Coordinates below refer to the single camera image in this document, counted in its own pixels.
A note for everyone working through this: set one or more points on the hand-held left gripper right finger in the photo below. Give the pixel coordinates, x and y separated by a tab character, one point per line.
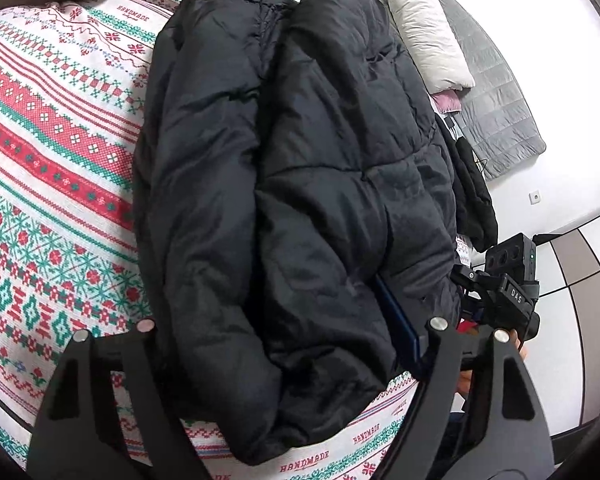
405	332

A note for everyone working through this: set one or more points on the black puffer jacket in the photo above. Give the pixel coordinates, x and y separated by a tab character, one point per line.
290	185

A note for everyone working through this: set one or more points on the grey quilted mat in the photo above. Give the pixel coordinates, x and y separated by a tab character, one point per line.
500	95

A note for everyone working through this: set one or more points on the red green patterned blanket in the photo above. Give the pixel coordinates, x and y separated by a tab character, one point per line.
55	160

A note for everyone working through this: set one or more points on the white wall socket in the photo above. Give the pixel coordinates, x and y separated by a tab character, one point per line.
534	196

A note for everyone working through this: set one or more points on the pink cloth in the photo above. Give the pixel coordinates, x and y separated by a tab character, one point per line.
445	100

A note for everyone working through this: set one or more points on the cream padded cloth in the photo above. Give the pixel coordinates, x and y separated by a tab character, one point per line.
425	25

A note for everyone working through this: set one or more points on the person's right hand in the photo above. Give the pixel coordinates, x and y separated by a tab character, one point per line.
463	382

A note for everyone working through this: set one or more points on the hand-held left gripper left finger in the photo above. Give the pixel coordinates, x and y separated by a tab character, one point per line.
145	360

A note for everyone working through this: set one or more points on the white garment label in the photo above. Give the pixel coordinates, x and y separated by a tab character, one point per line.
463	249

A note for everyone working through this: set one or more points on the black folded cloth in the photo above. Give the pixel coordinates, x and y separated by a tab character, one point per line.
472	195

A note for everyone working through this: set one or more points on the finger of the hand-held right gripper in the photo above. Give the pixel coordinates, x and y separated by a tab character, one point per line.
472	277

